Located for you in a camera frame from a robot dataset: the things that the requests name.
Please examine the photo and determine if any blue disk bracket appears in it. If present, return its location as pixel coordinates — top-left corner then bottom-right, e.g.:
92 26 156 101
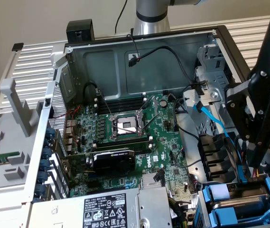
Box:
207 201 270 227

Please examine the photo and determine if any looped black cable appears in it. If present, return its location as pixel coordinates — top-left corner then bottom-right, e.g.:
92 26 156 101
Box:
84 81 102 102

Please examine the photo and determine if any white cable label tag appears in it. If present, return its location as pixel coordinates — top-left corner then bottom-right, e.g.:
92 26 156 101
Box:
189 192 199 210

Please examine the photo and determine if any red yellow black power wire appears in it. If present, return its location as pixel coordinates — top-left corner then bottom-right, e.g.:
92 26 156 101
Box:
240 142 261 180

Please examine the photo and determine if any metal socket cover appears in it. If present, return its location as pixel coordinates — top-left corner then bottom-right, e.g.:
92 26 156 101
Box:
136 95 159 119

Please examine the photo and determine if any black box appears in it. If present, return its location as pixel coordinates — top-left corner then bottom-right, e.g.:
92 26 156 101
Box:
65 19 95 45

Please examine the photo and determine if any black yellow braided wire bundle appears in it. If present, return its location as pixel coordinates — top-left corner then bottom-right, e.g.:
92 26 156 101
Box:
168 196 198 228

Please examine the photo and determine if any grey open PC case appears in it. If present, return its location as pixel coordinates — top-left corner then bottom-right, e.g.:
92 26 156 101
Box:
22 25 270 228

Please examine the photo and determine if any CPU socket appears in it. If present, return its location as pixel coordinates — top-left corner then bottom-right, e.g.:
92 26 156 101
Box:
110 111 149 141

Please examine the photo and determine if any grey metal disk bay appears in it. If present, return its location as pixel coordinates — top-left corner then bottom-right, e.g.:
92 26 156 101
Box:
195 173 270 228

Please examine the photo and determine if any metal locking lever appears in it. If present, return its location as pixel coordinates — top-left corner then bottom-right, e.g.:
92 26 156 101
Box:
98 94 113 119
141 113 155 133

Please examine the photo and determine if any black graphics card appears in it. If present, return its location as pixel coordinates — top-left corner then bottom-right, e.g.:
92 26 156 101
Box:
62 147 137 178

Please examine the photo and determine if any thin black wire red tip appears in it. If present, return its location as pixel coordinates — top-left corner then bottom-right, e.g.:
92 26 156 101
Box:
126 28 141 62

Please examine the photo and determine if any black camera cable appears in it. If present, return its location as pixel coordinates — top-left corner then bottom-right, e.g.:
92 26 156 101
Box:
114 0 129 34

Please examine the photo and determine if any thin black red sensor wire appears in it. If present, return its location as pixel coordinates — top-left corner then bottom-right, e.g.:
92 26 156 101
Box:
174 147 185 165

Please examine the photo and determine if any hard disk with blue bracket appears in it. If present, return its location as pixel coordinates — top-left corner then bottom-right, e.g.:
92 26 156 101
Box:
201 177 270 216

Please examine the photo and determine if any grey metal drive cage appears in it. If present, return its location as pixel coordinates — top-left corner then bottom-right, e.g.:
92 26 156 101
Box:
194 44 251 130

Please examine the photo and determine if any black fan shroud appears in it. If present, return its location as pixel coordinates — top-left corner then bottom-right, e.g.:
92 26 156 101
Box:
197 133 239 184

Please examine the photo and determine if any black RAM slot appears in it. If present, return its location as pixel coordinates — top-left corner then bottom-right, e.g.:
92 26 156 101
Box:
94 143 154 155
94 135 152 147
94 92 148 107
93 98 147 114

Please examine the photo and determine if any blue data wire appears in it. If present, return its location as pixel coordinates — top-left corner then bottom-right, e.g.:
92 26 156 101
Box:
193 102 249 185

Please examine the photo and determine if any metal rear port block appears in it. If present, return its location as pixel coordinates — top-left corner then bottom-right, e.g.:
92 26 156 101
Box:
63 118 80 152

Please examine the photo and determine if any thin black cable with plug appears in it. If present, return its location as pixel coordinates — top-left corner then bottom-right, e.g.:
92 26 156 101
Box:
127 45 208 95

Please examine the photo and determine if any silver finned heat sink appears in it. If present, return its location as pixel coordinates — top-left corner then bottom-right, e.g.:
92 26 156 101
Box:
141 172 167 190

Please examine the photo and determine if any grey parts rack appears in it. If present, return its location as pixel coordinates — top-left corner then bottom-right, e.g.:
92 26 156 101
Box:
0 78 46 198

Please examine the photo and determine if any green motherboard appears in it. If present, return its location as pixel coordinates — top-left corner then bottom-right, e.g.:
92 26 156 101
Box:
63 91 198 212

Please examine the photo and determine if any thick black cable angled plug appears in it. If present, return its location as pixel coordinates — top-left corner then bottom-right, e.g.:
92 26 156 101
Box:
154 168 166 186

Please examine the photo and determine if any grey power supply unit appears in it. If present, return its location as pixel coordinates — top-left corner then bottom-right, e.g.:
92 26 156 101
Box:
28 186 173 228

